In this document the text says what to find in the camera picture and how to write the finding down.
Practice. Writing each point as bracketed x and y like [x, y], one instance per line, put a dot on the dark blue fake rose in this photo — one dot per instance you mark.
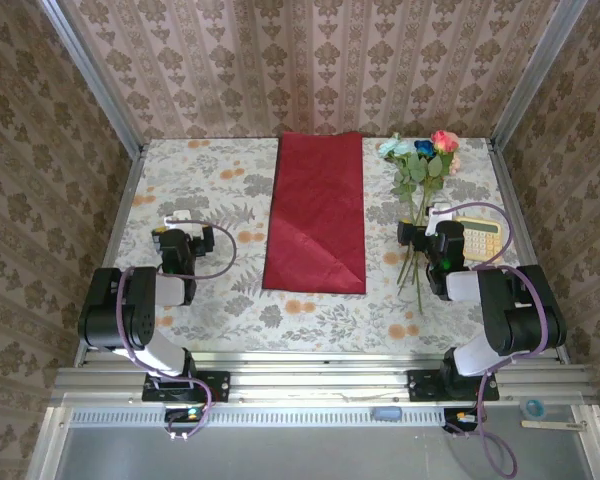
[424, 147]

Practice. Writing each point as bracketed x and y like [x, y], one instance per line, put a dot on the red wrapping paper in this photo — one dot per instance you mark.
[315, 210]

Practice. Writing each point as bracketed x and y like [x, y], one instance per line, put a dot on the pink fake rose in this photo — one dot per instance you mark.
[444, 140]

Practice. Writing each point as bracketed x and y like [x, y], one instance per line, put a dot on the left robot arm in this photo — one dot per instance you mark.
[140, 310]

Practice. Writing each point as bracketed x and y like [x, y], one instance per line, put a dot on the yellow calculator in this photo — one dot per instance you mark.
[482, 242]

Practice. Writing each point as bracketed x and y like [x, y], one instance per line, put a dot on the floral table cover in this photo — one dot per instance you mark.
[205, 165]

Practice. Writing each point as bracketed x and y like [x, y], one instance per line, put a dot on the black connector module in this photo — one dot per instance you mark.
[180, 415]
[455, 417]

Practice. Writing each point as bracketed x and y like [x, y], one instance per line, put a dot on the blue tape roll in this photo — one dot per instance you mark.
[527, 406]

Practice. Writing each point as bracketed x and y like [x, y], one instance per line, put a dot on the flat wooden stick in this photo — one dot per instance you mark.
[550, 425]

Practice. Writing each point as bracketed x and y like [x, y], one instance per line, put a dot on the grey metal shelf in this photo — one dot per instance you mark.
[305, 455]

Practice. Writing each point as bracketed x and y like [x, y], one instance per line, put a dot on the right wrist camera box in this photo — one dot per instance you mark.
[432, 222]

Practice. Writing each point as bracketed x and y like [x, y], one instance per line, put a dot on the aluminium table side rail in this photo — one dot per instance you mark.
[114, 250]
[518, 225]

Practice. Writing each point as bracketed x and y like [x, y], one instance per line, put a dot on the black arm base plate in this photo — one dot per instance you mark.
[422, 387]
[215, 385]

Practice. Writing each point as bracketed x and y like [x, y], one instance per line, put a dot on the aluminium frame post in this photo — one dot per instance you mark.
[96, 85]
[536, 75]

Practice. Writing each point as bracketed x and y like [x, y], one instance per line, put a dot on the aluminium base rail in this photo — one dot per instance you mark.
[320, 380]

